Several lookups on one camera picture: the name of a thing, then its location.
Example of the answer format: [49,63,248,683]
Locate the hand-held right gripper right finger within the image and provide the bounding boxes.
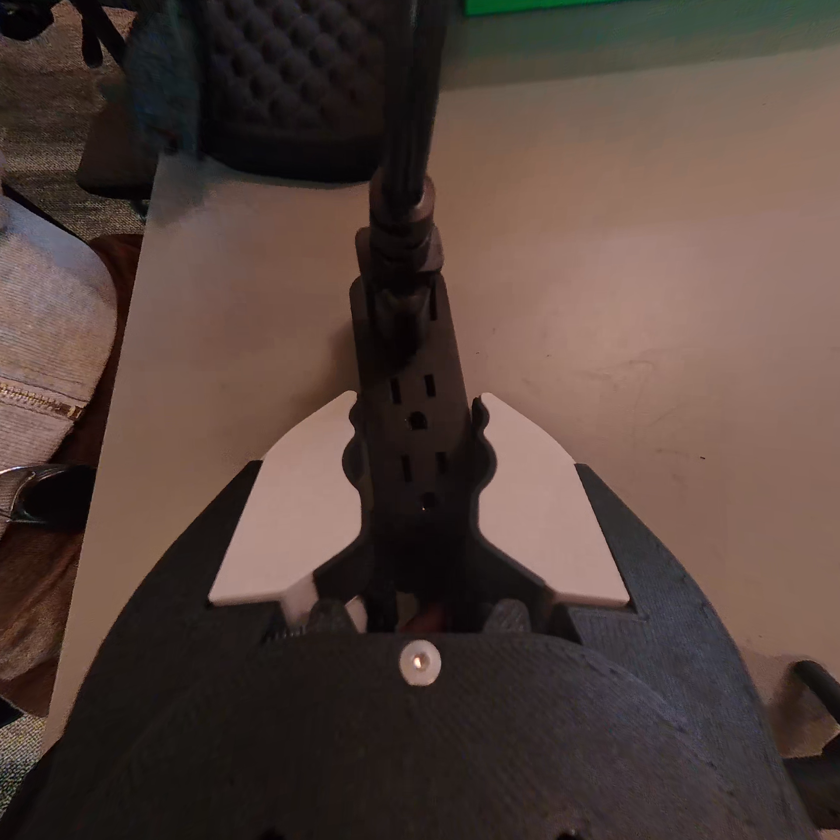
[471,392,631,608]

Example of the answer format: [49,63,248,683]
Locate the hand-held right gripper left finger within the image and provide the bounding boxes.
[209,390,370,608]

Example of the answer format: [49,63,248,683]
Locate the black power strip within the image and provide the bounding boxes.
[348,272,500,592]

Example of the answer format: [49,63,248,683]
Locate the black power plug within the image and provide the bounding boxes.
[354,167,445,366]

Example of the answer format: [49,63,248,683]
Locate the black power cable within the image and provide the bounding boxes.
[381,0,452,198]

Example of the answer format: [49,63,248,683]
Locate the green plastic bin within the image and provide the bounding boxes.
[462,0,631,18]

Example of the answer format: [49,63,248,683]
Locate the black flat angled plug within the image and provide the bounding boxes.
[784,658,840,811]

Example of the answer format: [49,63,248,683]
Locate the person's tan zippered pants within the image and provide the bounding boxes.
[0,197,120,475]

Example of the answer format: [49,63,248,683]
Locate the black honeycomb cushion pad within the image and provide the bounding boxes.
[197,0,396,185]

